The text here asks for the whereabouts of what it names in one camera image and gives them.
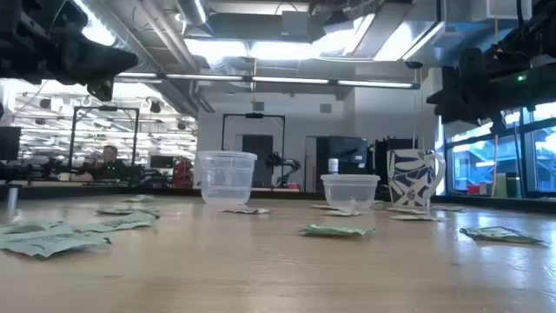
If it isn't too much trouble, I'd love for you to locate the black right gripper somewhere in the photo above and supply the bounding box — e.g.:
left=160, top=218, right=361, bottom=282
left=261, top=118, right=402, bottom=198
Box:
left=427, top=38, right=556, bottom=126

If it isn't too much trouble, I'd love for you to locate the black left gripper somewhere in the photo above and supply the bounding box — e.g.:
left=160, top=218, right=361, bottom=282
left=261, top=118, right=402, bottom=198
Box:
left=25, top=0, right=139, bottom=86

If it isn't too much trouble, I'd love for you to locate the dark green sweetener packet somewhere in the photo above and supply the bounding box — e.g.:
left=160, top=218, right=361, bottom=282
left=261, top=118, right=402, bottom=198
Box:
left=459, top=225, right=547, bottom=247
left=298, top=223, right=376, bottom=238

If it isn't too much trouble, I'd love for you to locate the blue white patterned mug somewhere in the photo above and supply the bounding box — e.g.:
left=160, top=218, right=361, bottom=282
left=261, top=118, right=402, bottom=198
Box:
left=386, top=148, right=447, bottom=210

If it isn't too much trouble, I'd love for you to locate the pale green container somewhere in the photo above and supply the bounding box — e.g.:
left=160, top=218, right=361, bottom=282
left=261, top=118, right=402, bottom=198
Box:
left=493, top=173, right=508, bottom=199

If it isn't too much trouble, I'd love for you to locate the dark green container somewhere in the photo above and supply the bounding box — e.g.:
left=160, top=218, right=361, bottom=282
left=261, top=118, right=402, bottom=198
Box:
left=506, top=172, right=522, bottom=199

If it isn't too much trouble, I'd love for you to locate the person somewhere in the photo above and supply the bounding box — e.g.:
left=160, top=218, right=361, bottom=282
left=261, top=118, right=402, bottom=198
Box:
left=71, top=144, right=131, bottom=183

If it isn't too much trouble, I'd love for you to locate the black monitor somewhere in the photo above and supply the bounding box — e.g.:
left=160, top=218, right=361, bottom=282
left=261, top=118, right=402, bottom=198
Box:
left=149, top=155, right=175, bottom=170
left=0, top=125, right=22, bottom=162

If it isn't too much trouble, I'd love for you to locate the black cabinet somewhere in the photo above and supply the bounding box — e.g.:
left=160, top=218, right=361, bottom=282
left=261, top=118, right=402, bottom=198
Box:
left=315, top=136, right=369, bottom=192

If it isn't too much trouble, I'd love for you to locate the short clear plastic cup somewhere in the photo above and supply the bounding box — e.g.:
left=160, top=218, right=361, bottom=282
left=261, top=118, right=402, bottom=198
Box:
left=320, top=173, right=381, bottom=210

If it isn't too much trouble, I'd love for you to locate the red stacked object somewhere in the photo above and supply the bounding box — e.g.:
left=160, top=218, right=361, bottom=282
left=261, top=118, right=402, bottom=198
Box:
left=173, top=158, right=195, bottom=190

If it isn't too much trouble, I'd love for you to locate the long ceiling light bar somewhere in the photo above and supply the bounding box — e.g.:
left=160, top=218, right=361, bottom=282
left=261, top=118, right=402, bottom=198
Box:
left=115, top=71, right=421, bottom=90

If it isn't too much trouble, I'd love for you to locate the tall clear plastic cup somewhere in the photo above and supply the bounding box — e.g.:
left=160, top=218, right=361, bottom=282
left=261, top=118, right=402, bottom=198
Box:
left=194, top=150, right=259, bottom=206

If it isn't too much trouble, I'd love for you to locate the grey ceiling junction box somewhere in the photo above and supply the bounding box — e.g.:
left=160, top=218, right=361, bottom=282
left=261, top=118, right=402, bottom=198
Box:
left=281, top=10, right=310, bottom=38

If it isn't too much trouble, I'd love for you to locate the dark grey door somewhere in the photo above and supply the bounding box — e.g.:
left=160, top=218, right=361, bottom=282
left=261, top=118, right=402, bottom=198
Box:
left=242, top=134, right=274, bottom=188

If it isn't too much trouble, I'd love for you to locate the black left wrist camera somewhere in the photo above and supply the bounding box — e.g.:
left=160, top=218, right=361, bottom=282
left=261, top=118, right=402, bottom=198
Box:
left=86, top=80, right=115, bottom=102

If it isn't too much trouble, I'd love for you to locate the black gantry frame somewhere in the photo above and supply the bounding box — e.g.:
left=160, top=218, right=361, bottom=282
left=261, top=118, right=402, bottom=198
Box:
left=68, top=105, right=141, bottom=175
left=221, top=112, right=287, bottom=189

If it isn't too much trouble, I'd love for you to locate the silver air duct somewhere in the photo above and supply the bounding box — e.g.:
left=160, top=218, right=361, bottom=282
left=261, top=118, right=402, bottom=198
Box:
left=175, top=0, right=209, bottom=27

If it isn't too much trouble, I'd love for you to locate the silver metal post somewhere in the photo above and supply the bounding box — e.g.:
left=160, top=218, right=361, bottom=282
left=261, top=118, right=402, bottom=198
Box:
left=6, top=184, right=21, bottom=214

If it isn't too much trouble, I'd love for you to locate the black aluminium table frame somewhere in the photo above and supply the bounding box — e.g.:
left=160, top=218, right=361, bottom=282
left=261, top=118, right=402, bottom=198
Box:
left=0, top=182, right=556, bottom=215

